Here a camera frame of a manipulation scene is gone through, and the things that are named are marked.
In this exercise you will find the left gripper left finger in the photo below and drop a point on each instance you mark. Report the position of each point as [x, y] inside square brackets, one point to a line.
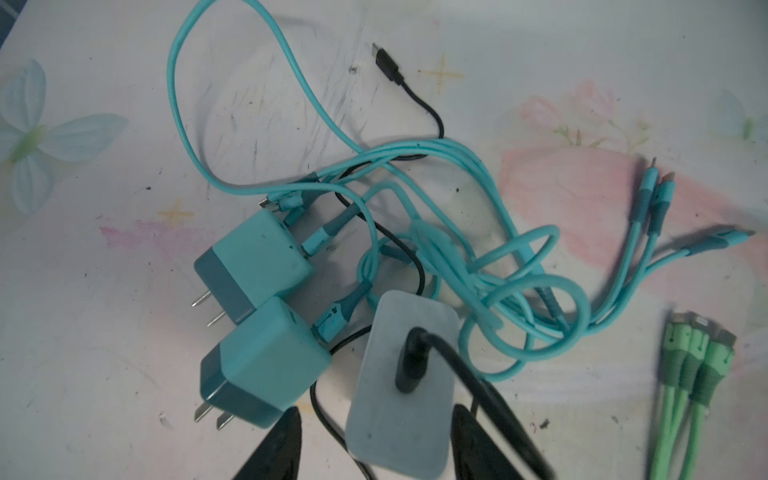
[278, 455]

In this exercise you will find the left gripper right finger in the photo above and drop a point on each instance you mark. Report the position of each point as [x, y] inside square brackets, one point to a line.
[475, 454]

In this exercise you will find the white charger adapter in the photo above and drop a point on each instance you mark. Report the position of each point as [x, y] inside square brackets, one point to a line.
[400, 416]

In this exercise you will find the teal charger lower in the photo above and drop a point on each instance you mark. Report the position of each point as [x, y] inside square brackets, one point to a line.
[261, 368]

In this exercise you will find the teal charger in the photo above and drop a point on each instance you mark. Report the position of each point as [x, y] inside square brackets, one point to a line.
[258, 260]
[261, 368]

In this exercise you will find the teal charger upper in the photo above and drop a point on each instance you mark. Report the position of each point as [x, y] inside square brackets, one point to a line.
[258, 260]

